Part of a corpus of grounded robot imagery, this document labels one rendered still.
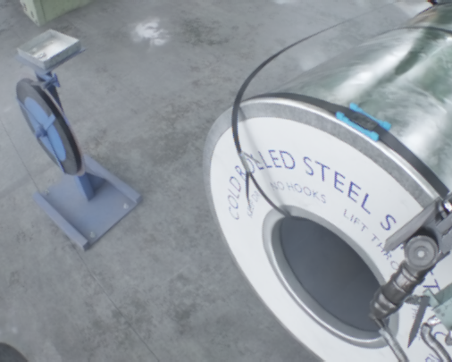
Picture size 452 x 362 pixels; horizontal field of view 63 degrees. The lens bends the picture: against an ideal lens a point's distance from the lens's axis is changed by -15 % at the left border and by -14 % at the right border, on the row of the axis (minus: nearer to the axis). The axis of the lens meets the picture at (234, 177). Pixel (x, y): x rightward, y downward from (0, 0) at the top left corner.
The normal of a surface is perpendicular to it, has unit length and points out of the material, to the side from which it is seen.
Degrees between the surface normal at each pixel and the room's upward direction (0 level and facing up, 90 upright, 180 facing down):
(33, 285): 0
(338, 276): 12
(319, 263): 33
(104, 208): 0
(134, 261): 0
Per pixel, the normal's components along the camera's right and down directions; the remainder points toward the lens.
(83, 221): -0.04, -0.69
